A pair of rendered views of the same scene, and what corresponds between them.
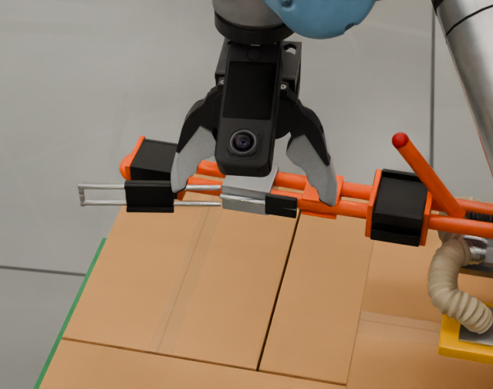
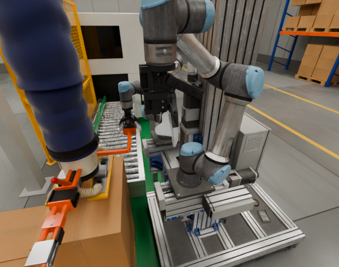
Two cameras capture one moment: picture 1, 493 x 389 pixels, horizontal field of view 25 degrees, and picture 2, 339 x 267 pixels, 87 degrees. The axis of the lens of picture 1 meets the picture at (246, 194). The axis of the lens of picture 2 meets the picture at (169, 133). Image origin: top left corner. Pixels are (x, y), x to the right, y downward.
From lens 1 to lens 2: 114 cm
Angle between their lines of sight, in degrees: 86
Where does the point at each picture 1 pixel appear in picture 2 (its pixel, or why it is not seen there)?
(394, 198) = (63, 197)
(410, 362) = (95, 220)
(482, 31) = not seen: hidden behind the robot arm
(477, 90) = (192, 39)
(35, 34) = not seen: outside the picture
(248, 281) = not seen: outside the picture
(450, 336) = (103, 194)
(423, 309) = (72, 223)
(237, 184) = (47, 254)
